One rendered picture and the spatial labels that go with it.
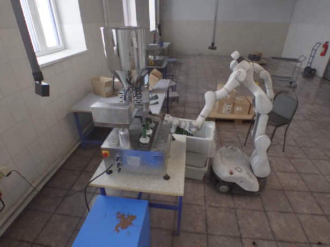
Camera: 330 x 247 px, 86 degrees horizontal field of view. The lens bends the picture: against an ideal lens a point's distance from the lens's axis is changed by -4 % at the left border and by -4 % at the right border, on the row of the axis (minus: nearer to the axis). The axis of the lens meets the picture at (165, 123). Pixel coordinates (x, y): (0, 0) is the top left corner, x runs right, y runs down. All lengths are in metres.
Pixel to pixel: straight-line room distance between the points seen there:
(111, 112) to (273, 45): 11.54
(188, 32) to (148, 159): 10.38
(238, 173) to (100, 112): 1.61
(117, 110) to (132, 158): 0.39
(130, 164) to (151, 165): 0.17
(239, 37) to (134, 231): 11.14
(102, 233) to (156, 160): 0.62
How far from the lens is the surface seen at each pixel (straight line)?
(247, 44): 11.91
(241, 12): 11.72
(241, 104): 3.95
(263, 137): 2.20
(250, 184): 2.38
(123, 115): 1.28
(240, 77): 1.70
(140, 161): 1.44
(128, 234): 1.46
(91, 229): 1.54
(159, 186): 1.48
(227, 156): 2.56
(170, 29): 11.49
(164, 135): 1.52
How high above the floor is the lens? 1.86
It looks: 30 degrees down
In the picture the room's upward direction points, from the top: straight up
